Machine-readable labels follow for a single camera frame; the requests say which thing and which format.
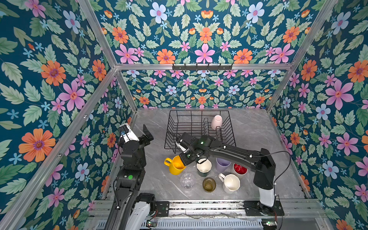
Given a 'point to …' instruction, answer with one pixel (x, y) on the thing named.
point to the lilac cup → (222, 165)
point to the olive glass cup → (209, 185)
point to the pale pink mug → (216, 121)
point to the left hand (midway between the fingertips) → (137, 125)
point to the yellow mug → (176, 166)
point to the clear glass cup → (187, 180)
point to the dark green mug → (203, 166)
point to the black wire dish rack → (197, 122)
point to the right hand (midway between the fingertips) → (182, 159)
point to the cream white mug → (231, 182)
